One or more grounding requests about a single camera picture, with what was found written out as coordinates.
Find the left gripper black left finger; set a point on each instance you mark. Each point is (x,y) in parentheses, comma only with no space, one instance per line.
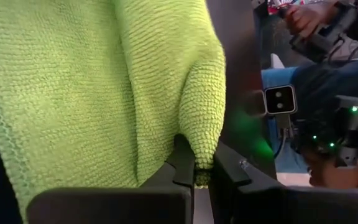
(166,202)

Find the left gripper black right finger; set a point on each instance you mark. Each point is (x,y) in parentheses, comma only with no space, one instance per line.
(228,193)

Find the green microfibre towel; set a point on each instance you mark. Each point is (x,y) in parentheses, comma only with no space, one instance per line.
(73,93)

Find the person's hand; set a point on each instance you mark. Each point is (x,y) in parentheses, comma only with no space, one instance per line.
(306,17)
(340,175)

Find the black camera bracket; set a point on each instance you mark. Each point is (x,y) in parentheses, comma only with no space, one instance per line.
(283,121)

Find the white-rimmed black camera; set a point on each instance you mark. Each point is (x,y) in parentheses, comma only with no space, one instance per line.
(280,99)

